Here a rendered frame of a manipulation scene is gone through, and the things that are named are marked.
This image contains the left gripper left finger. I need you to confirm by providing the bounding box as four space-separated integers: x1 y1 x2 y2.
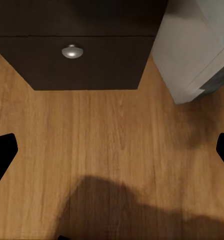
0 133 18 180

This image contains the desktop computer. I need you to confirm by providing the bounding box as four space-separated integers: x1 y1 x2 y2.
151 0 224 105

